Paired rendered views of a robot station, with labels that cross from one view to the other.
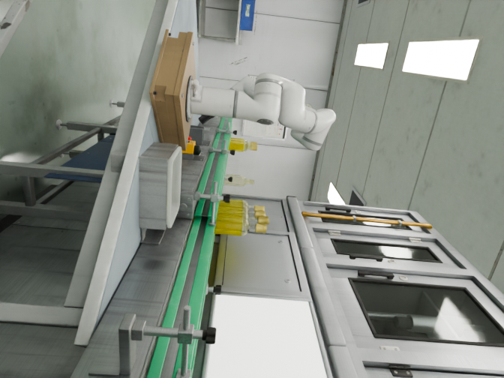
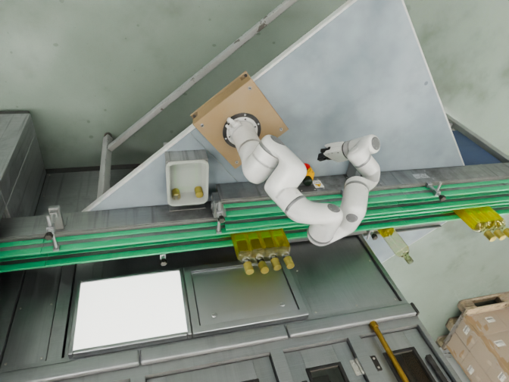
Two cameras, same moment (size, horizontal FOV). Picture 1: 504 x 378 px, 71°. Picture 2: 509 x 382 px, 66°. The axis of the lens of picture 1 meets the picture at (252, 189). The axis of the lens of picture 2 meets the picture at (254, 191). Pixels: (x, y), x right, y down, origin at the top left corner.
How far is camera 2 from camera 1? 158 cm
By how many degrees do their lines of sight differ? 66
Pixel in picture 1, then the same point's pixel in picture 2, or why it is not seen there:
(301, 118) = (273, 194)
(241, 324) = (149, 289)
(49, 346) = not seen: hidden behind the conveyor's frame
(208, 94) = (236, 133)
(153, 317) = (94, 227)
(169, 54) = (224, 92)
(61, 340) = not seen: hidden behind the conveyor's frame
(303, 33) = not seen: outside the picture
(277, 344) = (132, 312)
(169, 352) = (74, 241)
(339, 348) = (135, 356)
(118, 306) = (102, 213)
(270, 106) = (246, 166)
